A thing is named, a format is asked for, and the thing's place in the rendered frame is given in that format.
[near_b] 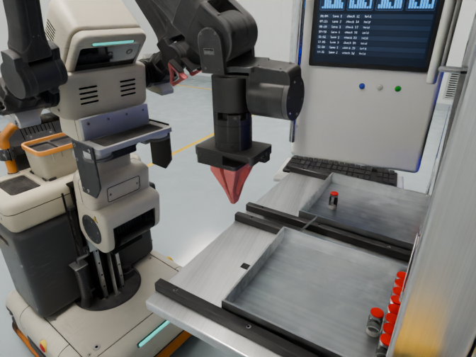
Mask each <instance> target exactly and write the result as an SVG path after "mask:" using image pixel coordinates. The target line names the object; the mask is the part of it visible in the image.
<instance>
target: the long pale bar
mask: <svg viewBox="0 0 476 357"><path fill-rule="evenodd" d="M456 2H457V0H445V4H444V7H443V13H442V16H441V21H440V25H439V28H438V33H437V36H436V42H435V45H434V49H433V54H432V58H431V63H430V67H429V72H428V75H427V78H426V82H427V84H434V83H436V81H437V78H438V73H439V72H449V73H459V74H464V73H465V69H466V67H451V66H441V62H442V59H443V53H444V50H445V47H446V42H447V39H448V34H449V30H450V27H451V22H452V19H453V14H454V10H455V5H456Z"/></svg>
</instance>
